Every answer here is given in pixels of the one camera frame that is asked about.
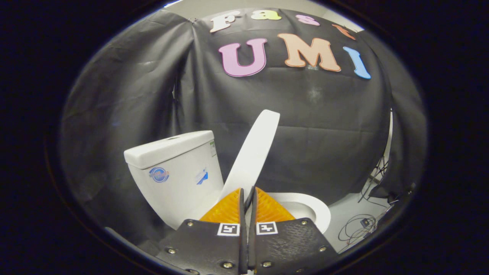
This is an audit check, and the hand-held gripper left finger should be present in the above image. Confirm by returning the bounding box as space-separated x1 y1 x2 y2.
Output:
157 187 248 275

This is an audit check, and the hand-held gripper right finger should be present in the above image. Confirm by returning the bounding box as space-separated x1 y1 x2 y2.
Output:
248 186 340 275

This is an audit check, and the white toilet lid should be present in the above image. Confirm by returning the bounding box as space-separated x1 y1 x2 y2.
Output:
218 109 280 203

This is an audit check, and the white toilet bowl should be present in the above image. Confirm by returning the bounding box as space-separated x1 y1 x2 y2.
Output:
285 201 317 223

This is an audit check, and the white toilet seat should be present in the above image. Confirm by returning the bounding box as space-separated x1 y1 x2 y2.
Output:
267 192 331 234

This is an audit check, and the white toilet tank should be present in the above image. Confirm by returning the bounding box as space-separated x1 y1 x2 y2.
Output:
124 130 226 230

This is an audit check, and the black backdrop cloth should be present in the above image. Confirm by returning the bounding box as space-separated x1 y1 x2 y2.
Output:
59 8 427 245

